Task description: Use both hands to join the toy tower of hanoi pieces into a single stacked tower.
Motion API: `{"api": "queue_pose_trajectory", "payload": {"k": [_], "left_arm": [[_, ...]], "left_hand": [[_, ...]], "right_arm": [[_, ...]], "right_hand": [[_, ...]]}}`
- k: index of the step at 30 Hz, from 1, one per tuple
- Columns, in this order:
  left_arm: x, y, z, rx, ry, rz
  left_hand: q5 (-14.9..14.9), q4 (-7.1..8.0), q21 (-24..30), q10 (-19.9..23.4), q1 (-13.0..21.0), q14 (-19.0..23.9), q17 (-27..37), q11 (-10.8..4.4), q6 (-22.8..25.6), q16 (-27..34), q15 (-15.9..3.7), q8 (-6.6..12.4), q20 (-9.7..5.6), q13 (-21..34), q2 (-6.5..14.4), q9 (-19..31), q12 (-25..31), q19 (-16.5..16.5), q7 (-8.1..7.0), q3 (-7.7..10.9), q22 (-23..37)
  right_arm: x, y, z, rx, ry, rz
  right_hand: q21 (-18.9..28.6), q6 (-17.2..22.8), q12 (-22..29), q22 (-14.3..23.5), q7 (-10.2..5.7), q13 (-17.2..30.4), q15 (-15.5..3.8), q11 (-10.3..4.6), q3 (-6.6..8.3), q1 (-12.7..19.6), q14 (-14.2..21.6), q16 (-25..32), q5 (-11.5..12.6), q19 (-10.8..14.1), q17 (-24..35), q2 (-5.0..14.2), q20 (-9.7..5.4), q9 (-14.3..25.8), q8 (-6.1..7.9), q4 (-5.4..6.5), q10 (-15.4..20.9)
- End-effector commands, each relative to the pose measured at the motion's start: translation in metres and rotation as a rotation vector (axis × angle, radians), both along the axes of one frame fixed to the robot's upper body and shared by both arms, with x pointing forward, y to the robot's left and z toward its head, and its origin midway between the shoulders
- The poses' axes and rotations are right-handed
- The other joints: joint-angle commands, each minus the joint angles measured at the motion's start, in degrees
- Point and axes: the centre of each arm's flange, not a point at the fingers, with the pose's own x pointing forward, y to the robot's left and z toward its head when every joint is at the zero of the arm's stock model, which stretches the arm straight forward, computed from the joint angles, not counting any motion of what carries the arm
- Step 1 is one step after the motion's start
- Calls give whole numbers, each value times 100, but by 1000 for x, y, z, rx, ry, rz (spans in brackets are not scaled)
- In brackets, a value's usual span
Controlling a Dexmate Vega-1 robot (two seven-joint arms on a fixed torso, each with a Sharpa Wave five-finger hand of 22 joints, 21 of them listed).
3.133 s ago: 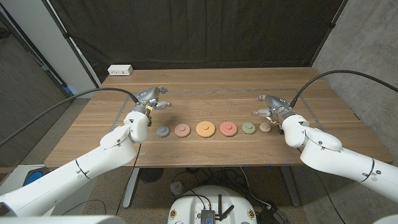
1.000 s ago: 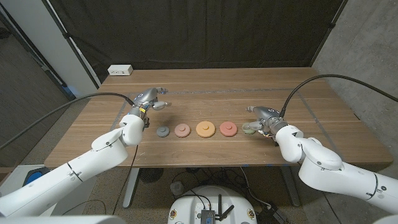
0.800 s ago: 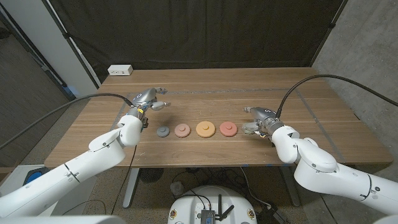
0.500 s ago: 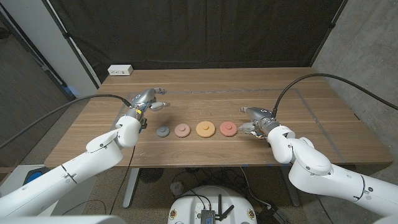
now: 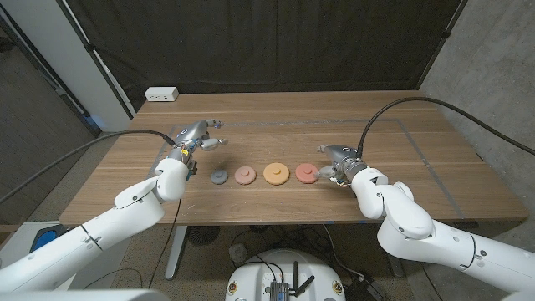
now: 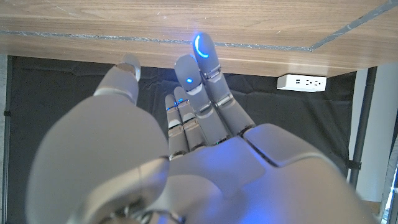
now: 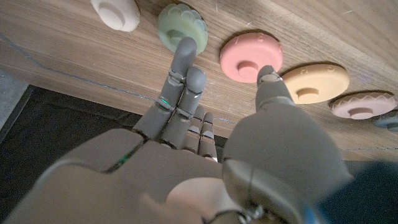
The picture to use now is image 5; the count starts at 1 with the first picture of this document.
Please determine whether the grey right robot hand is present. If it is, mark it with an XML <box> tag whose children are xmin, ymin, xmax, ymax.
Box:
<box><xmin>315</xmin><ymin>144</ymin><xmax>369</xmax><ymax>186</ymax></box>

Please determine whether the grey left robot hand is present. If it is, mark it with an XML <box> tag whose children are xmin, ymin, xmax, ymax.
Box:
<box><xmin>169</xmin><ymin>119</ymin><xmax>230</xmax><ymax>166</ymax></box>

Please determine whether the coral red hanoi disc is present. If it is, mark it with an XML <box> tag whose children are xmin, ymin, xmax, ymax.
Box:
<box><xmin>294</xmin><ymin>162</ymin><xmax>321</xmax><ymax>185</ymax></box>

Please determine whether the grey hanoi disc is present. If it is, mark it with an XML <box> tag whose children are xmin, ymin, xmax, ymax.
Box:
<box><xmin>210</xmin><ymin>168</ymin><xmax>229</xmax><ymax>186</ymax></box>

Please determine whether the dusty pink hanoi disc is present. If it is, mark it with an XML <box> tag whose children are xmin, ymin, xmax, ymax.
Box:
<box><xmin>234</xmin><ymin>165</ymin><xmax>257</xmax><ymax>186</ymax></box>

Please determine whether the large orange hanoi disc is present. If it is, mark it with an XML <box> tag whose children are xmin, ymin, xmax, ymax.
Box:
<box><xmin>262</xmin><ymin>161</ymin><xmax>291</xmax><ymax>186</ymax></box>

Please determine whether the white power outlet box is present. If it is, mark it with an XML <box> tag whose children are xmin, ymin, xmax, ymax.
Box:
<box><xmin>144</xmin><ymin>86</ymin><xmax>180</xmax><ymax>103</ymax></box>

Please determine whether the black floor fan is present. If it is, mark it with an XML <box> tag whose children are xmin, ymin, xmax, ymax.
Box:
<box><xmin>186</xmin><ymin>225</ymin><xmax>221</xmax><ymax>247</ymax></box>

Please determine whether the light grey table leg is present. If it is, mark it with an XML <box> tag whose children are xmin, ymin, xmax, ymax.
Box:
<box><xmin>165</xmin><ymin>225</ymin><xmax>189</xmax><ymax>280</ymax></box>

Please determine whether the black backdrop curtain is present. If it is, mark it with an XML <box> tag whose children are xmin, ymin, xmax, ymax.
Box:
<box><xmin>66</xmin><ymin>0</ymin><xmax>467</xmax><ymax>112</ymax></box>

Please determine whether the dark table leg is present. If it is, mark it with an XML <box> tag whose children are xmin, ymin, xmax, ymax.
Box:
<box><xmin>387</xmin><ymin>257</ymin><xmax>405</xmax><ymax>278</ymax></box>

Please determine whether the grey floor cylinder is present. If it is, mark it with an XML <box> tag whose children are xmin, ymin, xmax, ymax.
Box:
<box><xmin>228</xmin><ymin>243</ymin><xmax>248</xmax><ymax>263</ymax></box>

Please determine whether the black backdrop stand pole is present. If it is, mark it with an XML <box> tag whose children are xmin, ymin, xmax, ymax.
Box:
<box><xmin>56</xmin><ymin>0</ymin><xmax>136</xmax><ymax>118</ymax></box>
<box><xmin>416</xmin><ymin>0</ymin><xmax>469</xmax><ymax>89</ymax></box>

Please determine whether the black floor power strip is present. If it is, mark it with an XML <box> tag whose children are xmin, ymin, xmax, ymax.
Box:
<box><xmin>343</xmin><ymin>278</ymin><xmax>388</xmax><ymax>301</ymax></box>

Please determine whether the white robot torso base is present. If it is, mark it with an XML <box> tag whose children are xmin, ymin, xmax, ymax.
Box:
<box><xmin>225</xmin><ymin>249</ymin><xmax>347</xmax><ymax>301</ymax></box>

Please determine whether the black antenna radio module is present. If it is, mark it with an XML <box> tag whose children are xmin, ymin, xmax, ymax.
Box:
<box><xmin>269</xmin><ymin>261</ymin><xmax>315</xmax><ymax>301</ymax></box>

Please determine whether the white pedal board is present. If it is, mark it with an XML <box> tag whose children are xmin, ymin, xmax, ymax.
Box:
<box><xmin>0</xmin><ymin>221</ymin><xmax>131</xmax><ymax>292</ymax></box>

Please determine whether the blue foot pad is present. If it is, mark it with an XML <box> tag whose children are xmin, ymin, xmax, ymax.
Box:
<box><xmin>29</xmin><ymin>228</ymin><xmax>58</xmax><ymax>254</ymax></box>

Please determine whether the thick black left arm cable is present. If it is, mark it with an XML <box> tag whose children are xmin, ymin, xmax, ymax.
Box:
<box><xmin>0</xmin><ymin>129</ymin><xmax>179</xmax><ymax>205</ymax></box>

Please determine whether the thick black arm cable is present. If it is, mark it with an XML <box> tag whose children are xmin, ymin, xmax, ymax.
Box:
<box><xmin>0</xmin><ymin>129</ymin><xmax>179</xmax><ymax>205</ymax></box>
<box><xmin>355</xmin><ymin>96</ymin><xmax>535</xmax><ymax>158</ymax></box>

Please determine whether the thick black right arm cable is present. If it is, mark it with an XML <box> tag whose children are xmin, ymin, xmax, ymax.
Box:
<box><xmin>355</xmin><ymin>96</ymin><xmax>535</xmax><ymax>158</ymax></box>

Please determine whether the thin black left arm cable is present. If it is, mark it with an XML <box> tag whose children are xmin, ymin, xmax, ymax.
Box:
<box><xmin>146</xmin><ymin>198</ymin><xmax>183</xmax><ymax>290</ymax></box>

